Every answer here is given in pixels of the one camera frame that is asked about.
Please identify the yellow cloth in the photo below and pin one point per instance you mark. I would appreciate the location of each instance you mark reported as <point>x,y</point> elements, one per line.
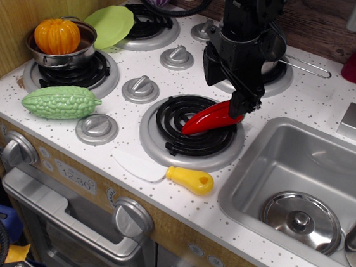
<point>17,253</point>

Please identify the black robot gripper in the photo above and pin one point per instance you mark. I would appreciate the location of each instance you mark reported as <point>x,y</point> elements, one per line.
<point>241,63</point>

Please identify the silver stovetop knob front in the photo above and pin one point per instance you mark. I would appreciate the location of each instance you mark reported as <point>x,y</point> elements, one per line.
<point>96,129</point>

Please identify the silver stovetop knob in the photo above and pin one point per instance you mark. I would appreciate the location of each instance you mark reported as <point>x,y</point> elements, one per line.
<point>201,31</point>
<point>96,129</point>
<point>140,90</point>
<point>177,59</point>

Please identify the white knife with yellow handle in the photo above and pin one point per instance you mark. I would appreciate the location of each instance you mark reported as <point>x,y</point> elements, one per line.
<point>196,181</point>

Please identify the back left black burner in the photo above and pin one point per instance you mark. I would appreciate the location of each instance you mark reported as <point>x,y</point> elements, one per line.
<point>150,31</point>

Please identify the green toy bitter gourd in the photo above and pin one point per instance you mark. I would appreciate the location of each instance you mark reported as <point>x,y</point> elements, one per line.
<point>61,102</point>

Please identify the steel saucepan with wire handle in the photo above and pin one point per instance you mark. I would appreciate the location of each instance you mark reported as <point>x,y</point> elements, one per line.
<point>278,54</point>

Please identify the silver oven knob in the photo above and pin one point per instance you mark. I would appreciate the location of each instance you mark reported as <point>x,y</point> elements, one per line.
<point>130,218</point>
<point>18,150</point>

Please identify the red toy chili pepper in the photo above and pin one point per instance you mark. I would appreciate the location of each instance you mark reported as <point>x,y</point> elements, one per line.
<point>216,116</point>

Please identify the silver oven door handle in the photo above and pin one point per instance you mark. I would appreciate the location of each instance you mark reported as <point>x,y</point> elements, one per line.
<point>51,205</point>

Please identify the silver stovetop knob upper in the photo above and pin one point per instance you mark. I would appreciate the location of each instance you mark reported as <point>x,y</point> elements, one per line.
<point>177,59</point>

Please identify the light green plastic plate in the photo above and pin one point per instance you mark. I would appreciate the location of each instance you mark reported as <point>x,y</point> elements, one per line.
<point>112,24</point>

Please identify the steel pot with handles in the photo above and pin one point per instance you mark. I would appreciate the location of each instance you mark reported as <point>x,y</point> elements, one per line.
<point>84,52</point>

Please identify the silver stovetop knob back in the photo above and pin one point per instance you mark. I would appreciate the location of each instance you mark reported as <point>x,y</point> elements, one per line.
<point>201,31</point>

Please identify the steel pot lid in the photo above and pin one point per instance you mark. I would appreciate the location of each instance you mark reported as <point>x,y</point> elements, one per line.
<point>304,218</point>

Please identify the orange toy pumpkin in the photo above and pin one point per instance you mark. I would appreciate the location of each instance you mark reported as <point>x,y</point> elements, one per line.
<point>57,36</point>

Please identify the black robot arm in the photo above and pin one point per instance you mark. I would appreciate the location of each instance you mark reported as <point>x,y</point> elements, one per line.
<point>247,37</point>

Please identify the silver oven knob right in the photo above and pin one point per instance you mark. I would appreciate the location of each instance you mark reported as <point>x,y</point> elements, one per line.
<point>130,218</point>

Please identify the front right black burner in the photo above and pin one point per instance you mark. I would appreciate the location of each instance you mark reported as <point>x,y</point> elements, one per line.
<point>161,137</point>

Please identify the silver sink basin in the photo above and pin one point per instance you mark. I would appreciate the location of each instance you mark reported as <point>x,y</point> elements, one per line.
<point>290,156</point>

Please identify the front left black burner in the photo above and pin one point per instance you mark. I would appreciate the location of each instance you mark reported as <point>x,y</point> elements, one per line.
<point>100,75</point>

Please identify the silver stovetop knob middle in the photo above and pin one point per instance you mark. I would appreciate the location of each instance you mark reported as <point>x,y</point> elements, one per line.
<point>140,90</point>

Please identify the silver oven knob left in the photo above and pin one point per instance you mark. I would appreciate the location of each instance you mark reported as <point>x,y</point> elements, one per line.
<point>18,150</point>

